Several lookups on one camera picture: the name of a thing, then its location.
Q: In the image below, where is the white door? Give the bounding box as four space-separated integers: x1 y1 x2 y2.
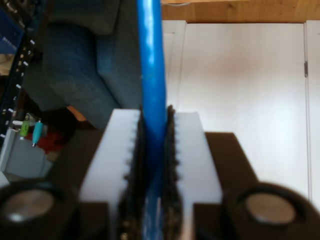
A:
305 19 320 208
161 20 188 115
177 21 308 201

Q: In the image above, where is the red object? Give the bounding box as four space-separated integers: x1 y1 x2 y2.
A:
37 132 67 157

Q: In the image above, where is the blue network cable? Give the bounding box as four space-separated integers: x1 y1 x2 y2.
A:
136 0 169 240

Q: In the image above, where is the blue network switch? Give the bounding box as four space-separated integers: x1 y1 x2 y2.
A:
0 7 26 55

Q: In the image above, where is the black rack frame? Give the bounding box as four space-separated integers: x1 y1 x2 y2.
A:
0 0 55 141

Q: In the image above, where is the grey box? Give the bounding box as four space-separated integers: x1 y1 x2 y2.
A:
0 127 55 180

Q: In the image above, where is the green plug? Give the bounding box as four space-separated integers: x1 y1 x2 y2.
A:
19 119 32 141

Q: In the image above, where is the blue sofa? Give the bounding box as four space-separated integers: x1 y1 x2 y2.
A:
23 0 143 130

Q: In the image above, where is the teal plug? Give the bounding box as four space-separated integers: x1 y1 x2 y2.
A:
31 119 44 148

